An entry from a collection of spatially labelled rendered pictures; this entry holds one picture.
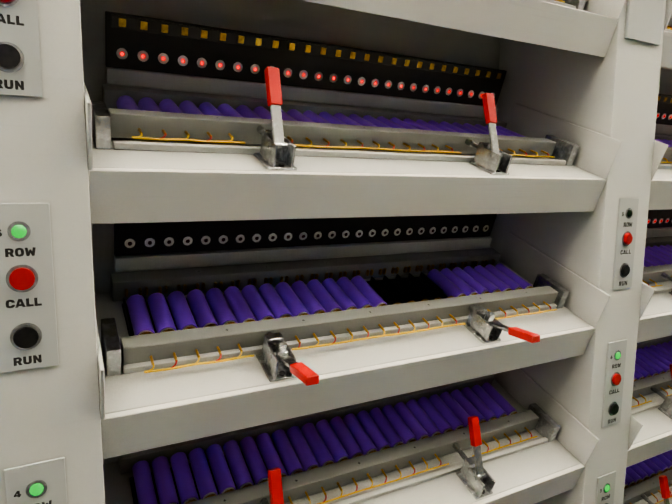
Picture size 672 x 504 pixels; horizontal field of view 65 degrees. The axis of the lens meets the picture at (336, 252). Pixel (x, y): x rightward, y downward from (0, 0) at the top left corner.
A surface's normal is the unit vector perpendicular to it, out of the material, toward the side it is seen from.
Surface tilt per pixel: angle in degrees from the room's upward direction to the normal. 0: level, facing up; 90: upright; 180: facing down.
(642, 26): 90
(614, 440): 90
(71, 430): 90
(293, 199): 111
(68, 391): 90
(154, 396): 21
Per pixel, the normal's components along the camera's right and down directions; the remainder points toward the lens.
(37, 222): 0.47, 0.12
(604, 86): -0.88, 0.05
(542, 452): 0.18, -0.88
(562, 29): 0.44, 0.47
